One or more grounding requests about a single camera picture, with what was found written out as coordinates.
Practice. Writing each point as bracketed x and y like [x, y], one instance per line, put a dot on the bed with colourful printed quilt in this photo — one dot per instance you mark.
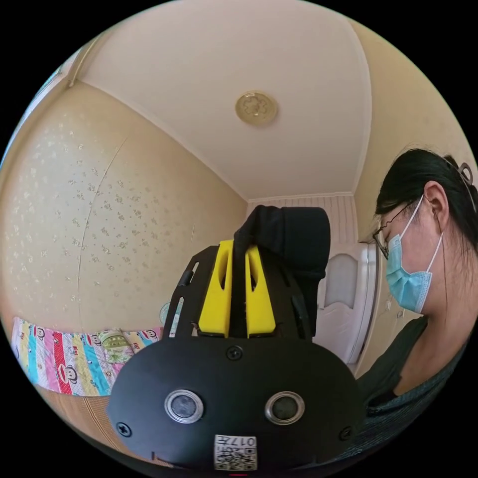
[74, 358]

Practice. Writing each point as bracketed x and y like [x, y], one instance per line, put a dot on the black pants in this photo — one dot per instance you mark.
[298, 242]

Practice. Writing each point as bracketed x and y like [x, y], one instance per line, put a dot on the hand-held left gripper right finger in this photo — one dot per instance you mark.
[261, 306]

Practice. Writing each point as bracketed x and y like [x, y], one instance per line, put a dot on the green floral pillow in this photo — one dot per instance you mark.
[116, 345]

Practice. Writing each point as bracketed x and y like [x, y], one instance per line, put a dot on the person's body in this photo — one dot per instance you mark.
[422, 261]

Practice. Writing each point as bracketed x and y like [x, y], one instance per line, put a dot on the round gold ceiling lamp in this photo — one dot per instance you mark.
[256, 108]

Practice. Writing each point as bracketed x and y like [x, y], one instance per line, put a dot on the white door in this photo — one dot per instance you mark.
[345, 291]

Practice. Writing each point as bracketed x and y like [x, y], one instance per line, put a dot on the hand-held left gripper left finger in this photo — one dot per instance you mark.
[213, 298]

